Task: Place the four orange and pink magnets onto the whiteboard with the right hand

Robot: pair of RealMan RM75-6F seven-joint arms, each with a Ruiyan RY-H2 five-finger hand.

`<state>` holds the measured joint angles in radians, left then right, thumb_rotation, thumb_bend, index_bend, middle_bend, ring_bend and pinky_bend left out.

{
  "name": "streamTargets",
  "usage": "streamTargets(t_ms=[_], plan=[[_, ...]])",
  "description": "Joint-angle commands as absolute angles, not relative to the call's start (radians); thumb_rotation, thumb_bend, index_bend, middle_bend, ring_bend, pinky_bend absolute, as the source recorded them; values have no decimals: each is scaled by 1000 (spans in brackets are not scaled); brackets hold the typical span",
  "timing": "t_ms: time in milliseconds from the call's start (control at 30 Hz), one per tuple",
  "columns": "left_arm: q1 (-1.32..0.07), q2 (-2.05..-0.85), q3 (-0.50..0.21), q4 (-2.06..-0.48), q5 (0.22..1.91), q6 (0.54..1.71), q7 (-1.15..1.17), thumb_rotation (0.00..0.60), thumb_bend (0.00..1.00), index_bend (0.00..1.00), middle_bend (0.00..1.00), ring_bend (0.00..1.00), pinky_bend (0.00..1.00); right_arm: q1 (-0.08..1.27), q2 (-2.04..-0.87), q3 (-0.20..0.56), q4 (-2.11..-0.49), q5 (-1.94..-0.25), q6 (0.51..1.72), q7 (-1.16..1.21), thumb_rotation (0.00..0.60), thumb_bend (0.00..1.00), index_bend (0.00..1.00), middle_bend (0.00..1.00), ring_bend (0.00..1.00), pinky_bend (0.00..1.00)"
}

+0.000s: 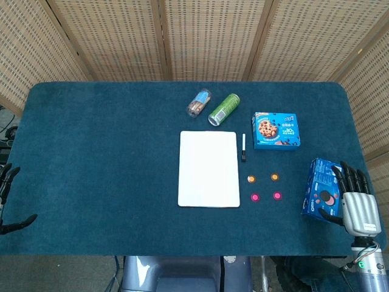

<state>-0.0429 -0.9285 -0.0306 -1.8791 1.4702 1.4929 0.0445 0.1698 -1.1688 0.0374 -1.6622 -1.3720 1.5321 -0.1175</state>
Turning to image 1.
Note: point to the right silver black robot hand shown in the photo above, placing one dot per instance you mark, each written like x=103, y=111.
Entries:
x=361, y=213

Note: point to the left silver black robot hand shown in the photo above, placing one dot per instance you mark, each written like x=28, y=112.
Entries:
x=7, y=178

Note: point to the pink round magnet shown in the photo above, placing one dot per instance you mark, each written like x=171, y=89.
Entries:
x=277, y=195
x=254, y=197

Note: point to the yellow round magnet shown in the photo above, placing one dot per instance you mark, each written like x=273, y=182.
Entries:
x=274, y=177
x=252, y=179

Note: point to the blue Oreo cookie box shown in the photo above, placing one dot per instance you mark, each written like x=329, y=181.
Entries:
x=319, y=182

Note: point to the blue felt table cloth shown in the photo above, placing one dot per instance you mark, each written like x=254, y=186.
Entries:
x=91, y=152

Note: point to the metal table leg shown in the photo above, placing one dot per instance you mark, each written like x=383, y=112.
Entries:
x=265, y=273

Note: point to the blue chocolate chip cookie box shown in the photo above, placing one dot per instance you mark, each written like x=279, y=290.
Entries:
x=275, y=130

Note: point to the white marker black cap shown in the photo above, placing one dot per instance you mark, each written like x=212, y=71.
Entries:
x=244, y=143

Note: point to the white magnetic whiteboard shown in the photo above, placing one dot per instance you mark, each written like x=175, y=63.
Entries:
x=208, y=170

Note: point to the green drink can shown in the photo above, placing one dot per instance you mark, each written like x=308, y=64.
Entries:
x=225, y=108

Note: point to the blue-grey robot torso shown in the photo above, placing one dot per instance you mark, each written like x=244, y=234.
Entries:
x=170, y=273

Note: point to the clear plastic snack jar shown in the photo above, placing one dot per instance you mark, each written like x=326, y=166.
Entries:
x=199, y=102

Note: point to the woven bamboo folding screen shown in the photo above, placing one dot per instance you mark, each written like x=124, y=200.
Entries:
x=212, y=36

